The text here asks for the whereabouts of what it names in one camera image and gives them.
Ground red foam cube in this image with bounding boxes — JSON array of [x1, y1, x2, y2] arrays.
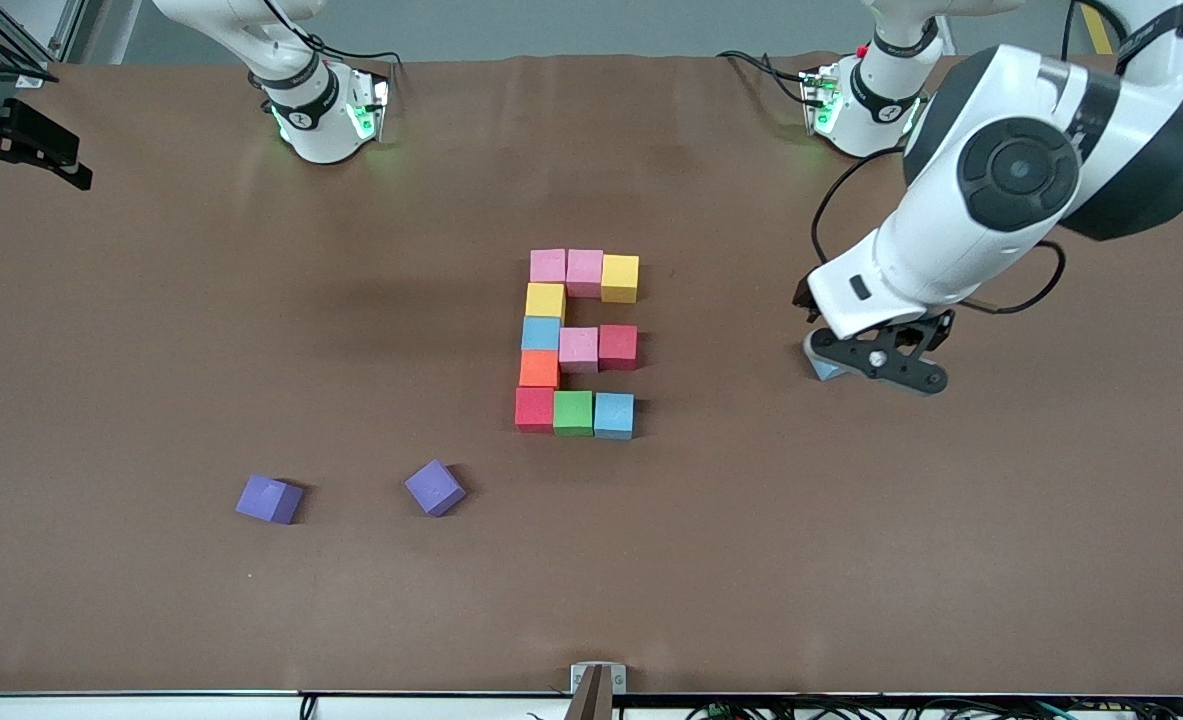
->
[[598, 324, 640, 372], [514, 387, 557, 434]]

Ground green foam cube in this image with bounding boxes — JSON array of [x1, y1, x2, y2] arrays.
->
[[553, 390, 596, 438]]

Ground orange foam cube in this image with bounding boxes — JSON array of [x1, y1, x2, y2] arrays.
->
[[518, 349, 562, 390]]

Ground brown table mat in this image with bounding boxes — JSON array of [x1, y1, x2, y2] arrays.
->
[[0, 52, 1183, 696]]

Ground purple foam cube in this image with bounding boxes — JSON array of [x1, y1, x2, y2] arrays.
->
[[235, 474, 305, 526], [404, 459, 467, 518]]

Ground black left arm base cable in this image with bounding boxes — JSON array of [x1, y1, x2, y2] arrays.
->
[[717, 50, 817, 106]]

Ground black arm base cable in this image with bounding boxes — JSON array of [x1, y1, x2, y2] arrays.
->
[[261, 0, 399, 69], [717, 50, 817, 106]]

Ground black right arm base cable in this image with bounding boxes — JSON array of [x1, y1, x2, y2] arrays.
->
[[261, 0, 399, 69]]

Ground black cable bundle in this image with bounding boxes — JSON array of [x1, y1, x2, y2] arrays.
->
[[686, 696, 1183, 720]]

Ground grey metal camera bracket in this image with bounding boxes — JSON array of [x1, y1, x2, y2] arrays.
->
[[570, 662, 627, 720]]

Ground white table edge rail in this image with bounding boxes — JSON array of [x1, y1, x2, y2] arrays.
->
[[0, 688, 1183, 720]]

